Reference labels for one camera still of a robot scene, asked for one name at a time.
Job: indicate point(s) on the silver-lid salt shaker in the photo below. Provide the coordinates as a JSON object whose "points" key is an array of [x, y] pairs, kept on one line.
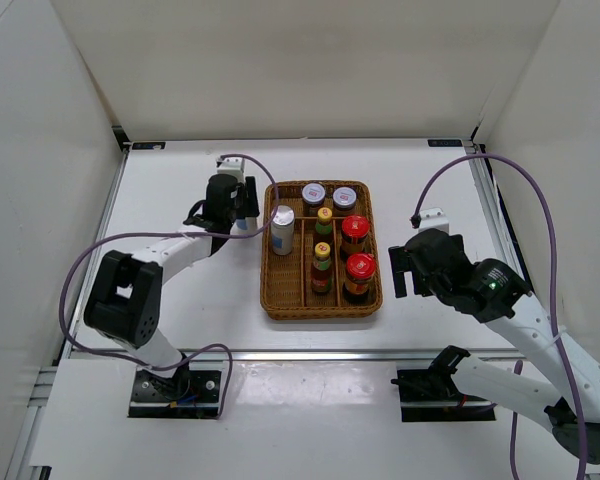
{"points": [[247, 225], [282, 230]]}

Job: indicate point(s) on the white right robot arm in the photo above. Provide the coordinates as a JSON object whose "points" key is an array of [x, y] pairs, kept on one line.
{"points": [[566, 403]]}

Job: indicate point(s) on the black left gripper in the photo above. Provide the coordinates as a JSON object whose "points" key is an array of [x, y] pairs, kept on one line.
{"points": [[251, 201]]}

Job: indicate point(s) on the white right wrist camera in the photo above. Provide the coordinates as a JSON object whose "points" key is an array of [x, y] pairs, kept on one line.
{"points": [[427, 219]]}

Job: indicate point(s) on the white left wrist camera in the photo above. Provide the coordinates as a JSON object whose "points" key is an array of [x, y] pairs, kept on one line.
{"points": [[233, 166]]}

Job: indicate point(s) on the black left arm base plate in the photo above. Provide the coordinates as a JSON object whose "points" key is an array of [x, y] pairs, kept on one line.
{"points": [[192, 395]]}

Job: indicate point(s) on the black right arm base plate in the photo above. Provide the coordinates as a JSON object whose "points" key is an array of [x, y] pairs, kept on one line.
{"points": [[427, 397]]}

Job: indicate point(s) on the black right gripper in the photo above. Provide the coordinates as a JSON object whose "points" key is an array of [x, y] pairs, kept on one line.
{"points": [[400, 263]]}

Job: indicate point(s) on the brown wicker basket tray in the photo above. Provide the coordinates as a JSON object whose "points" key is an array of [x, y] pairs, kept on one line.
{"points": [[285, 284]]}

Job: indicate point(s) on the white-lid spice jar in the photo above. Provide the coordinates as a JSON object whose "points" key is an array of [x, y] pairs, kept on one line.
{"points": [[313, 196], [344, 201]]}

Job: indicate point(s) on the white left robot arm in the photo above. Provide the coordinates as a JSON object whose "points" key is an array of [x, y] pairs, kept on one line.
{"points": [[125, 300]]}

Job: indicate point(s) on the green-label sauce bottle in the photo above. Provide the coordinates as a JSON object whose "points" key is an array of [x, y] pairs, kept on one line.
{"points": [[324, 227], [321, 274]]}

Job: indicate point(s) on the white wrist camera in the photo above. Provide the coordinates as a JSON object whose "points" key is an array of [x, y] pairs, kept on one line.
{"points": [[427, 219], [233, 166]]}

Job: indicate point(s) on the red-lid sauce jar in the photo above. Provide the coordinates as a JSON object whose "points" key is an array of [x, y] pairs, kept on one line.
{"points": [[354, 233], [360, 270]]}

